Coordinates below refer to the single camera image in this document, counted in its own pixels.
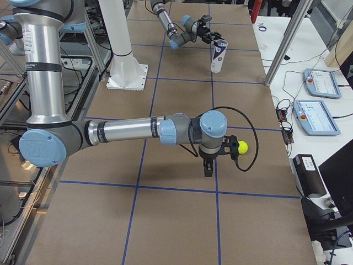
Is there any lower teach pendant tablet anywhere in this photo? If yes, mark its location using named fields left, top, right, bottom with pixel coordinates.
left=293, top=99, right=341, bottom=136

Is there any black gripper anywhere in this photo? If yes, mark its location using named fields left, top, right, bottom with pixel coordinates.
left=200, top=153, right=218, bottom=177
left=197, top=26, right=222, bottom=45

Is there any Wilson tennis ball can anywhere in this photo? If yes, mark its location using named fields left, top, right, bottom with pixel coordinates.
left=211, top=39, right=228, bottom=73

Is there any aluminium frame post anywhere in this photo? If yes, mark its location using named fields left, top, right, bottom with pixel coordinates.
left=264, top=0, right=320, bottom=87

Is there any black braided camera cable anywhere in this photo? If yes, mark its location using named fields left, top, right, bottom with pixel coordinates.
left=212, top=106, right=259, bottom=172

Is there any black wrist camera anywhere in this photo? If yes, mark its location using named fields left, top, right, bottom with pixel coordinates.
left=199, top=15, right=212, bottom=26

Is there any upper teach pendant tablet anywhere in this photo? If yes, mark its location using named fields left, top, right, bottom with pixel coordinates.
left=303, top=68, right=341, bottom=99

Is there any tennis ball with Roland Garros print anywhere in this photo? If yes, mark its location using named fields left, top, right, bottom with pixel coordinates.
left=238, top=141, right=249, bottom=155

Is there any small electronics board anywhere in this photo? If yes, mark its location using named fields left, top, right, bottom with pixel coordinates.
left=275, top=108, right=287, bottom=122

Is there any black box with white label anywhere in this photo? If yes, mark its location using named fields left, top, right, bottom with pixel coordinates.
left=292, top=154, right=327, bottom=198

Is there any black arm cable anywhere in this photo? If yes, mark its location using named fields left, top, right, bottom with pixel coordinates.
left=167, top=22, right=199, bottom=42

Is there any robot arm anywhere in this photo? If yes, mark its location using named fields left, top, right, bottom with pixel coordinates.
left=1, top=1, right=230, bottom=177
left=150, top=1, right=227, bottom=49

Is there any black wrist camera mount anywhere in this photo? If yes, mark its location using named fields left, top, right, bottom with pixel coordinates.
left=218, top=135, right=239, bottom=162

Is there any black monitor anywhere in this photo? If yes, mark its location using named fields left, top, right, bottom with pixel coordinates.
left=319, top=140, right=353, bottom=216

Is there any teach pendant tablet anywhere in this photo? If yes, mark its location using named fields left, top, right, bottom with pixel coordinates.
left=293, top=99, right=341, bottom=136
left=303, top=68, right=341, bottom=99

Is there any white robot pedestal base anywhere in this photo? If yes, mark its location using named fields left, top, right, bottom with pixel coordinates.
left=99, top=0, right=148, bottom=91

